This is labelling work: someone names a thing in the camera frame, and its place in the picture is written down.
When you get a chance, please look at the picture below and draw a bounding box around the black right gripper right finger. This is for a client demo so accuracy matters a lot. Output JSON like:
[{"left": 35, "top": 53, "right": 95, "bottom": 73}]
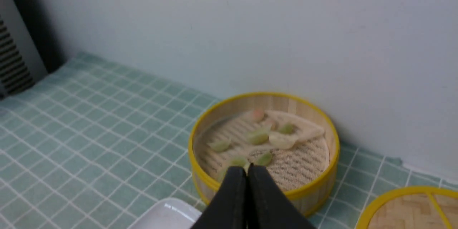
[{"left": 248, "top": 164, "right": 315, "bottom": 229}]

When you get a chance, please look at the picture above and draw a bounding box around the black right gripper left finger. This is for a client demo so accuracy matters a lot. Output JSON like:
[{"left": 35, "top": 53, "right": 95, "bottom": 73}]
[{"left": 192, "top": 167, "right": 247, "bottom": 229}]

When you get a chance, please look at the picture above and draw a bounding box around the white square plate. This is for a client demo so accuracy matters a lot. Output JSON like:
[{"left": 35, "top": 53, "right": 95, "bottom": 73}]
[{"left": 129, "top": 198, "right": 202, "bottom": 229}]

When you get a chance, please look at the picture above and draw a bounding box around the green dumpling lower middle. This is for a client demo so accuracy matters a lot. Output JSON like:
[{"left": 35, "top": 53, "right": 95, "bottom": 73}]
[{"left": 229, "top": 156, "right": 250, "bottom": 167}]

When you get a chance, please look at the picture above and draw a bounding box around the small green dumpling left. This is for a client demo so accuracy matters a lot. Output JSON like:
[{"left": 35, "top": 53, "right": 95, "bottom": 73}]
[{"left": 207, "top": 140, "right": 231, "bottom": 153}]

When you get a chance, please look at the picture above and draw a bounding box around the small green dumpling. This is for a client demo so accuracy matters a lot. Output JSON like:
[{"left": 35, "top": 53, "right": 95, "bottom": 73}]
[
  {"left": 278, "top": 123, "right": 295, "bottom": 135},
  {"left": 207, "top": 140, "right": 231, "bottom": 153}
]

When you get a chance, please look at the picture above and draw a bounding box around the white pink dumpling centre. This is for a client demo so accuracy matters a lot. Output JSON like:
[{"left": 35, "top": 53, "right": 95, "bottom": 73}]
[{"left": 268, "top": 132, "right": 299, "bottom": 150}]

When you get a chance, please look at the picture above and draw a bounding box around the large green dumpling centre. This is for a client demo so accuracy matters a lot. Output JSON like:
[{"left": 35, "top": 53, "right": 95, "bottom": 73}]
[{"left": 246, "top": 129, "right": 269, "bottom": 145}]

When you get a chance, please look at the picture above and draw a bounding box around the yellow-rimmed bamboo steamer basket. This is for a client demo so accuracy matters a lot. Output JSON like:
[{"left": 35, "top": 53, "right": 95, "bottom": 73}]
[{"left": 188, "top": 92, "right": 340, "bottom": 216}]

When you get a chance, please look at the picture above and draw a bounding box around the small green dumpling back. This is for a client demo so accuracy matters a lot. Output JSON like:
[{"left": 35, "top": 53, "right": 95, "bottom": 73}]
[{"left": 278, "top": 123, "right": 295, "bottom": 135}]

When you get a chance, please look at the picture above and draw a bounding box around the pink dumpling at back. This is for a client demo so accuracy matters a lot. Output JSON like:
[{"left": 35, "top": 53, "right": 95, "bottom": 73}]
[{"left": 248, "top": 109, "right": 265, "bottom": 123}]

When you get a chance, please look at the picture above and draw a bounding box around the yellow-rimmed woven steamer lid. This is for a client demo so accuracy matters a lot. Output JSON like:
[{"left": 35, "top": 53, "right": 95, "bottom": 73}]
[{"left": 356, "top": 186, "right": 458, "bottom": 229}]

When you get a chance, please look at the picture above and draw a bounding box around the green checkered tablecloth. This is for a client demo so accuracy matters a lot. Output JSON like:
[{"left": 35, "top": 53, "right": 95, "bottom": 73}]
[{"left": 0, "top": 55, "right": 451, "bottom": 229}]

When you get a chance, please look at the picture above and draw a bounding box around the grey vented appliance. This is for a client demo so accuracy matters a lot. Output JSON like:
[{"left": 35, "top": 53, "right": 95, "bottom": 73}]
[{"left": 0, "top": 0, "right": 48, "bottom": 99}]

